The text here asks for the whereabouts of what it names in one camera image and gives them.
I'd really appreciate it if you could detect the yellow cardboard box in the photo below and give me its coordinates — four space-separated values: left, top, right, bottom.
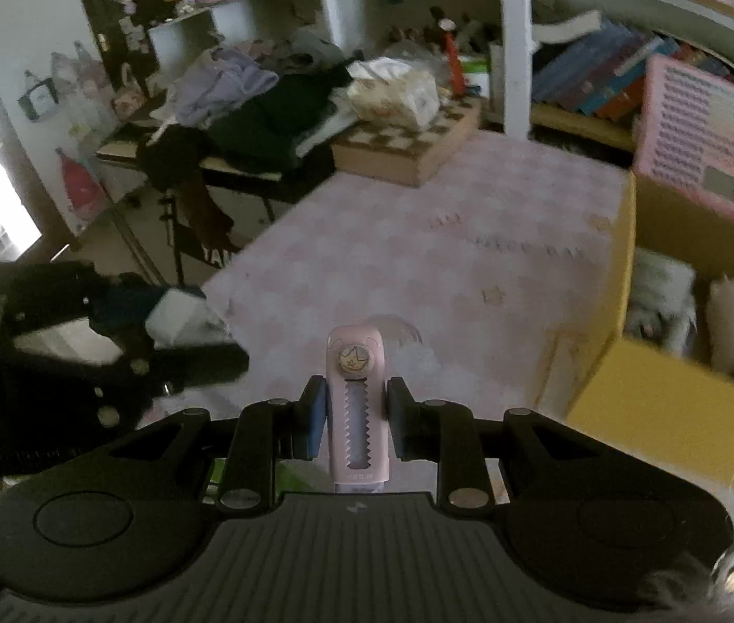
565 169 734 489

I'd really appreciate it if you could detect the floral tissue pack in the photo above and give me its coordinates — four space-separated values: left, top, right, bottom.
344 58 441 131

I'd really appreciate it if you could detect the row of blue books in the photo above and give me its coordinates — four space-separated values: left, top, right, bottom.
531 19 681 122

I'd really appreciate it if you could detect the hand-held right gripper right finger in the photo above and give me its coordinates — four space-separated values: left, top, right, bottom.
385 376 608 512

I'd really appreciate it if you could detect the lilac cloth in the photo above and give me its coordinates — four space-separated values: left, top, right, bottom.
166 48 280 131

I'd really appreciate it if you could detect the pile of dark clothes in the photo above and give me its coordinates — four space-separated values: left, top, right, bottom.
137 71 355 176

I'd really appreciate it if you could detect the checkered wooden box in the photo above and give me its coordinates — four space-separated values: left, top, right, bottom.
330 100 481 188

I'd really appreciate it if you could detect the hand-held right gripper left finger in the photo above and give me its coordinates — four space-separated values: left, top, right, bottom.
107 375 330 512

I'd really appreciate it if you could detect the hanging tote bag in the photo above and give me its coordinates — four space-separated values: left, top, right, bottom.
17 70 62 123

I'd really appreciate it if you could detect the pink learning tablet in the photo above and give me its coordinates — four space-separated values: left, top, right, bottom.
633 53 734 238

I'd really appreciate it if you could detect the pink utility knife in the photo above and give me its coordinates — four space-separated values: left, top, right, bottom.
327 323 389 493

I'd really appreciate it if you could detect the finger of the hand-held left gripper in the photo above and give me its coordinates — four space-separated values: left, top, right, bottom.
13 263 170 338
91 343 251 426

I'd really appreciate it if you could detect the grey book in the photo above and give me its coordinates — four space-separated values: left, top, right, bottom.
531 9 603 48

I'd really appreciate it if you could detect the white paper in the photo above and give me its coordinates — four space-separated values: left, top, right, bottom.
145 289 235 348

